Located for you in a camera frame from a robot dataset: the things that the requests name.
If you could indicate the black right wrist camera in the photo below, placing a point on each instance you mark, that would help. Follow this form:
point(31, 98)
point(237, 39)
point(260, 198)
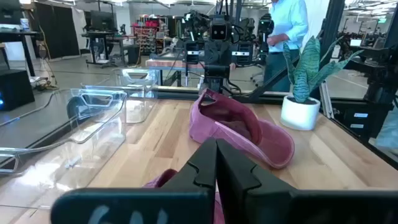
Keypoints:
point(218, 32)

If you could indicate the wooden table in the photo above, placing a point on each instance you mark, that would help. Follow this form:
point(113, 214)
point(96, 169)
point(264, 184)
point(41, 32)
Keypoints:
point(168, 63)

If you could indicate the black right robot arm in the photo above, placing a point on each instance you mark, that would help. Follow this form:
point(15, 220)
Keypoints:
point(216, 73)

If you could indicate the black partition panel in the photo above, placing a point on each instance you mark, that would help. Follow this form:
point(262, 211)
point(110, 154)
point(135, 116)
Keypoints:
point(59, 31)

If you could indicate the white plant pot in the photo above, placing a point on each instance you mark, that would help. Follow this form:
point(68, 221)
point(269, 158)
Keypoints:
point(298, 116)

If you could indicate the black monitor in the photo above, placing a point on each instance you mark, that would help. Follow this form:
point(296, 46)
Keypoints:
point(102, 20)

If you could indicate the clear plastic bin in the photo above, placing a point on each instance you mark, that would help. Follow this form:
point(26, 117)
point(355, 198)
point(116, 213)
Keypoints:
point(93, 99)
point(136, 74)

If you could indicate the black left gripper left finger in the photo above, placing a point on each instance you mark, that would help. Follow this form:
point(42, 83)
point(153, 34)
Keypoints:
point(140, 208)

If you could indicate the shelf with red bins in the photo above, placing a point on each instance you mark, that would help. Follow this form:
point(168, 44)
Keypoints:
point(149, 34)

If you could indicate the person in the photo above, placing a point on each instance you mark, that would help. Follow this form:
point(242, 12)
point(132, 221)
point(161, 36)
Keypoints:
point(286, 25)

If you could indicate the black equipment rack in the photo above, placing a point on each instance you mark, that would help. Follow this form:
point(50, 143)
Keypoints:
point(376, 74)

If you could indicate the maroon baseball cap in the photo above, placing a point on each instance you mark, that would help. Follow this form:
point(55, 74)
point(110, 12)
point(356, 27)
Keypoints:
point(273, 146)
point(161, 180)

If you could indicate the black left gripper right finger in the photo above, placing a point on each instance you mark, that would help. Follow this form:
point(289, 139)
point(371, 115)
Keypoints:
point(280, 208)

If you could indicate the green snake plant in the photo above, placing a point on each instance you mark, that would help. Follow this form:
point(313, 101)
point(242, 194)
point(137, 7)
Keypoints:
point(306, 71)

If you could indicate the black background robot arm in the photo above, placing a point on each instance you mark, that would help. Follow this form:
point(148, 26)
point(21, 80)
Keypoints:
point(265, 31)

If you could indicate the black desk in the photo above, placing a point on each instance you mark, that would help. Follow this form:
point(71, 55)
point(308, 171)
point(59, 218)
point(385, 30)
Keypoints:
point(99, 33)
point(18, 34)

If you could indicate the person's hand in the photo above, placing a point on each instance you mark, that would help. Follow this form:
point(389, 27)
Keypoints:
point(273, 40)

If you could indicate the black computer tower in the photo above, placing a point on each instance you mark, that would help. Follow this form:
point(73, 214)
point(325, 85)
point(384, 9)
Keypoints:
point(15, 90)

